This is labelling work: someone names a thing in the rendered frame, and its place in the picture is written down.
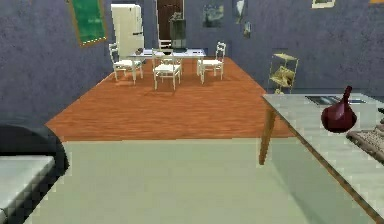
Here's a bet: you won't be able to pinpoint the dark brown room door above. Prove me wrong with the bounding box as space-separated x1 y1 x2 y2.
156 0 185 41

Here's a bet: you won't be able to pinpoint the glass top wooden table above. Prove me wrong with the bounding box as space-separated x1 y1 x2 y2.
258 92 384 224

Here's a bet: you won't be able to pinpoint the dark flat book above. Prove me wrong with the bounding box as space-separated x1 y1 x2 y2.
304 95 367 107

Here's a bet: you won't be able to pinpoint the dark red vase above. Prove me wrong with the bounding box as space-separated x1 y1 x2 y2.
320 85 358 134

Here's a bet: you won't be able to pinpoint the gold wire shelf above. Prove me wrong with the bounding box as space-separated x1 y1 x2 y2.
268 52 300 95

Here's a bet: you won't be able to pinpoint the white fridge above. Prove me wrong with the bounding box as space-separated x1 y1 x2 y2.
110 3 146 61

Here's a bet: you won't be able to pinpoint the white framed wall picture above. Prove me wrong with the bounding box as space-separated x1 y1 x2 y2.
311 0 337 10

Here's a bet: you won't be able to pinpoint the white dining chair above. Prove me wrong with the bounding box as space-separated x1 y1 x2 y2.
158 38 173 51
196 41 227 81
151 48 183 91
108 42 144 82

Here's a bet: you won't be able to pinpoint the white dining table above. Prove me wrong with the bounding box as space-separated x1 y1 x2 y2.
127 48 208 86

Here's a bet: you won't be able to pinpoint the black sofa with grey cushion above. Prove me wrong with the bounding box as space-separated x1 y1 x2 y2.
0 124 71 224

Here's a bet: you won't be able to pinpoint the brown woven mat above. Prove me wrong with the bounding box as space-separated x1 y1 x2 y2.
345 123 384 165

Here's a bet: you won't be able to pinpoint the grey white wall picture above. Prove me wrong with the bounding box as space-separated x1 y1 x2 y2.
232 0 249 25

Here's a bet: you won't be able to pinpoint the blue night sky painting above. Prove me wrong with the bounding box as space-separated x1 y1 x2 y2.
202 1 225 29

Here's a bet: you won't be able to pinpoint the small blue wall picture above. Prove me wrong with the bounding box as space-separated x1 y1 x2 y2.
242 21 252 39

